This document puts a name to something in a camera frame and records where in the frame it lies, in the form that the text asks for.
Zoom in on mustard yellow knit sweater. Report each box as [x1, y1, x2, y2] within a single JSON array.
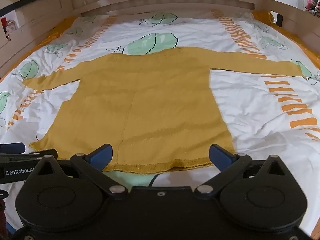
[[22, 46, 307, 175]]

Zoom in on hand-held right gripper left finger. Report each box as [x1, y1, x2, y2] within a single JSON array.
[[25, 144, 129, 198]]

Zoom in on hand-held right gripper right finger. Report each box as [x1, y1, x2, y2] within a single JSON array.
[[194, 144, 298, 199]]

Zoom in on white leaf-print duvet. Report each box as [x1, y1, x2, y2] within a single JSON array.
[[0, 10, 320, 238]]

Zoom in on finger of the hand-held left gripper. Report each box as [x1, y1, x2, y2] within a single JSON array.
[[0, 142, 26, 155]]

